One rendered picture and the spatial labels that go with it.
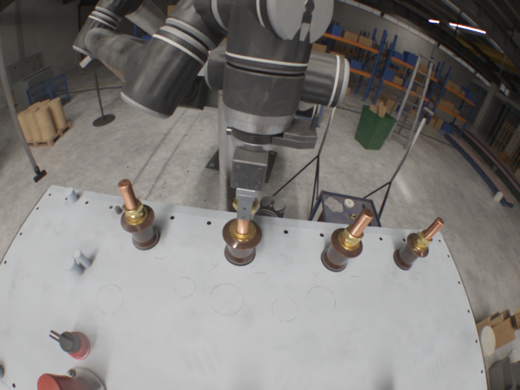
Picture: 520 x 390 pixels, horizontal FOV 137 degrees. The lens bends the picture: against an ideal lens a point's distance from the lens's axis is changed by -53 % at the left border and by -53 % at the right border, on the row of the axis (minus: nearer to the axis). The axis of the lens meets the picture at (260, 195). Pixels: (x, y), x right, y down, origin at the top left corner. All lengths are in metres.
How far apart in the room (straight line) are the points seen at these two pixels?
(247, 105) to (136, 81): 0.19
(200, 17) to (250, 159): 0.24
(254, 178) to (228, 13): 0.22
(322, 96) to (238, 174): 0.34
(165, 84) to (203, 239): 0.42
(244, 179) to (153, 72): 0.22
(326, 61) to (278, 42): 0.33
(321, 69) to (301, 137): 0.28
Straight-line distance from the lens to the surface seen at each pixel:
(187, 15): 0.37
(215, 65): 0.59
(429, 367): 0.75
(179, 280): 0.56
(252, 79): 0.26
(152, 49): 0.37
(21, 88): 9.40
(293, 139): 0.31
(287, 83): 0.26
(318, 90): 0.56
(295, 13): 0.25
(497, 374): 3.80
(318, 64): 0.56
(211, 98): 2.04
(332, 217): 1.48
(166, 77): 0.36
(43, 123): 5.13
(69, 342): 0.54
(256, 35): 0.25
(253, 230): 0.51
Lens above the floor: 1.87
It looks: 44 degrees down
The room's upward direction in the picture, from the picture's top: 11 degrees clockwise
